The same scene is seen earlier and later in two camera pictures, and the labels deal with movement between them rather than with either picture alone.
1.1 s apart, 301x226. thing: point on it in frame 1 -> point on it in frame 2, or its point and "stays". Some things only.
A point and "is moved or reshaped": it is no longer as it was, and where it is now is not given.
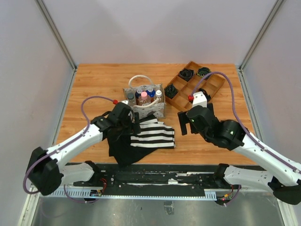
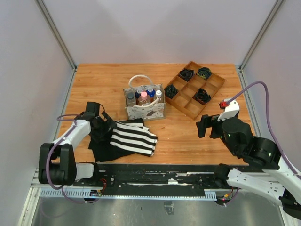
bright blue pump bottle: x=151 y=92 stays
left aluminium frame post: x=46 y=15 stays
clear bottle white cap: x=158 y=93 stays
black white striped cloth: x=134 y=137 is moved or reshaped
